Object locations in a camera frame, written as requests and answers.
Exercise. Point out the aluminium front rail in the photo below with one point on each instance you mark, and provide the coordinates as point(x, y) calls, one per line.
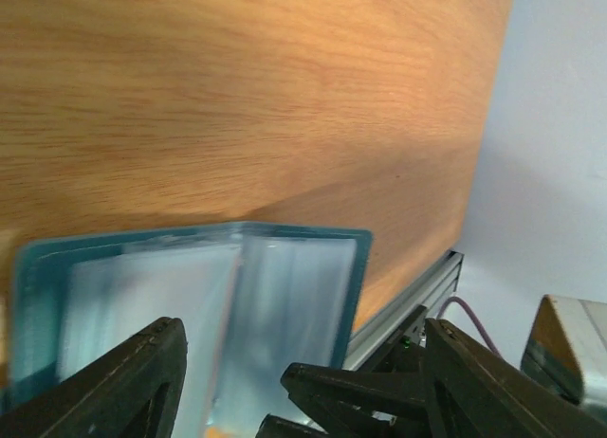
point(430, 290)

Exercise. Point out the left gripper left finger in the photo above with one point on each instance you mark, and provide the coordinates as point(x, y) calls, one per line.
point(134, 390)

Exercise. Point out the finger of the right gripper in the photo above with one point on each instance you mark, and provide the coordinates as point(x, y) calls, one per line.
point(341, 401)
point(276, 427)

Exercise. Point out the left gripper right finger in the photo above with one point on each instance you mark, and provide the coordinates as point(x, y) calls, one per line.
point(471, 392)

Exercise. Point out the teal leather card holder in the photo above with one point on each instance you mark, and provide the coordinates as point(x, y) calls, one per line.
point(253, 298)

